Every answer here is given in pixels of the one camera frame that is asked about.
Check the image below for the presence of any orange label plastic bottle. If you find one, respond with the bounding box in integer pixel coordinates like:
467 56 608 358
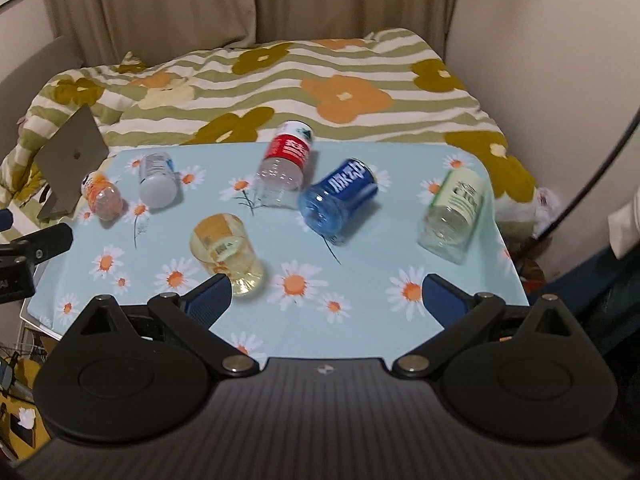
80 170 124 221

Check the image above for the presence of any striped flower blanket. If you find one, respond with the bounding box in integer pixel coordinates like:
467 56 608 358
0 27 550 241

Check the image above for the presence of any green label plastic bottle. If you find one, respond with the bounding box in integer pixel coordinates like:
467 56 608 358
417 167 487 265

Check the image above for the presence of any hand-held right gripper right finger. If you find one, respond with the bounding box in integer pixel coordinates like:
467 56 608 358
391 273 581 379

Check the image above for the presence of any grey sofa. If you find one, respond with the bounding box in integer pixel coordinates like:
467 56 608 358
0 35 84 161

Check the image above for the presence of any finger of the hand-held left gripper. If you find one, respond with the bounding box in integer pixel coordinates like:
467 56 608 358
0 222 75 267

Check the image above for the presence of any red label plastic bottle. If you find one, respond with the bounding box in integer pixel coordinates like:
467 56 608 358
248 120 315 209

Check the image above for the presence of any dark blue cloth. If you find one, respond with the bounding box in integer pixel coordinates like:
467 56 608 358
520 247 640 411

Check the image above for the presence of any beige curtain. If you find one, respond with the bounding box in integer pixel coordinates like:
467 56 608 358
37 0 459 68

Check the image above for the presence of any white label plastic bottle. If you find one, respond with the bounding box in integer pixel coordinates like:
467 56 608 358
138 152 180 210

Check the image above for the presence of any grey laptop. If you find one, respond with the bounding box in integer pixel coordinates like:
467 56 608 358
32 105 110 222

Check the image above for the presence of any black cable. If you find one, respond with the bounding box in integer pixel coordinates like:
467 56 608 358
532 107 640 241

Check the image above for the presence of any clear yellow cup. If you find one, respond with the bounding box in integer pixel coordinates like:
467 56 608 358
188 213 265 297

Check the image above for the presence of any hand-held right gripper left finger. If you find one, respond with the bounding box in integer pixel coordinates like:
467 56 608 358
65 273 261 377

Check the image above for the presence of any daisy print blue tablecloth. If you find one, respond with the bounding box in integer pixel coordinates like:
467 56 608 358
20 140 531 362

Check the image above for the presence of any white cloth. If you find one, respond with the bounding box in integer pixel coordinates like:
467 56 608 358
607 199 640 262

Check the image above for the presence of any blue plastic bottle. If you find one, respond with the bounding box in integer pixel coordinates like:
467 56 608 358
298 157 379 247

